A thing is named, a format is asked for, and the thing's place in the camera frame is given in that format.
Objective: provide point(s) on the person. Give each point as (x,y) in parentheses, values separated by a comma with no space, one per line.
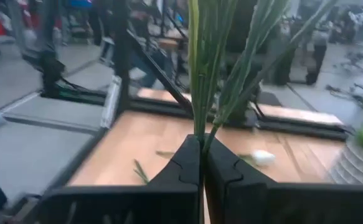
(316,56)

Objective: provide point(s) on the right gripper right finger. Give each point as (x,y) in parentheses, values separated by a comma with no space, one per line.
(262,205)

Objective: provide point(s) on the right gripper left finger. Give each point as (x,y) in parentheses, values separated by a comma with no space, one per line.
(168,202)

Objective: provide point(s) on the pink artificial flower bunch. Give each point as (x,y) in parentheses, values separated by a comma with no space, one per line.
(209,62)

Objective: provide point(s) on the pink artificial tulip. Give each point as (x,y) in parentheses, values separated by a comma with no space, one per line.
(141,172)

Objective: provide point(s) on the succulent in patterned grey pot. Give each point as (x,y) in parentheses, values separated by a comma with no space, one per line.
(352,168)

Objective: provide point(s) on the white artificial tulip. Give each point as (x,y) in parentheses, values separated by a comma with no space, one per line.
(262,157)

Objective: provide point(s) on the silver aluminium bracket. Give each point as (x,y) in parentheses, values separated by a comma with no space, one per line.
(110,102)

